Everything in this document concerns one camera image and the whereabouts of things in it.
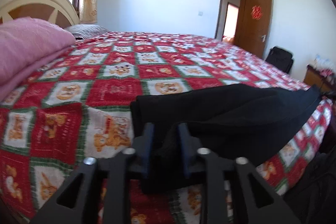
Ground wooden side cabinet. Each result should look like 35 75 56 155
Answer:
303 65 335 92

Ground red double happiness sticker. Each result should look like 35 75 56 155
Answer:
251 5 263 20

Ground black suitcase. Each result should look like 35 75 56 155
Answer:
265 47 294 74

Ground brown wooden door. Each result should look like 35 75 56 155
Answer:
234 0 272 58

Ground pink folded blanket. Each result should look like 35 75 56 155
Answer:
1 17 76 100

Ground cream wooden headboard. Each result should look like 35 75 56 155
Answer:
1 0 79 28

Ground red patchwork bear bedspread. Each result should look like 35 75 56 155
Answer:
1 32 332 223

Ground grey striped pillow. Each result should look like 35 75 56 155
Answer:
64 24 109 40

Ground black pants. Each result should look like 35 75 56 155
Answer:
130 84 322 194

